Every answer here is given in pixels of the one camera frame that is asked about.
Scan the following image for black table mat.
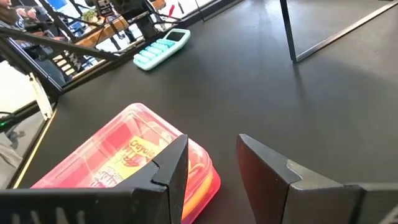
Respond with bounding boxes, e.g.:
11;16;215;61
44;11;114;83
18;0;398;224

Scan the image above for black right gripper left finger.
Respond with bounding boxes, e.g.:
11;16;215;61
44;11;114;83
0;134;190;224

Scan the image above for black diagonal strut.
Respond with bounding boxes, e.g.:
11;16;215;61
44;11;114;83
0;26;124;62

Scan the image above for white metal post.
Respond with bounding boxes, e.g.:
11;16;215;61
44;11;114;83
29;72;54;121

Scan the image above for yellow handled scissors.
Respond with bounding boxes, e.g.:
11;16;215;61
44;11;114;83
182;160;216;220

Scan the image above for person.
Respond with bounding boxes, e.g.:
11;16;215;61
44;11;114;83
0;0;47;34

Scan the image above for pink plastic pencil case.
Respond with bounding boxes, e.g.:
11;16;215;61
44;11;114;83
30;102;222;224

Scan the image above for yellow green crayon box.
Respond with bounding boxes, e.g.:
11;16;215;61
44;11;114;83
89;135;166;189

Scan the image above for wooden desk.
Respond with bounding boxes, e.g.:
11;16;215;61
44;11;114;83
74;15;130;49

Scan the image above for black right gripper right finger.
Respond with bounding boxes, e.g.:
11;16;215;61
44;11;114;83
236;133;398;224

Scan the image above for wooden shelf with black legs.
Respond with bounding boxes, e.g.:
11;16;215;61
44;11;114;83
279;0;398;63

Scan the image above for teal calculator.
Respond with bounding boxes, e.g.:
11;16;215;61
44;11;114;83
132;27;192;72

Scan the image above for small green plant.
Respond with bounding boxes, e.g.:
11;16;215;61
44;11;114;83
81;8;100;24

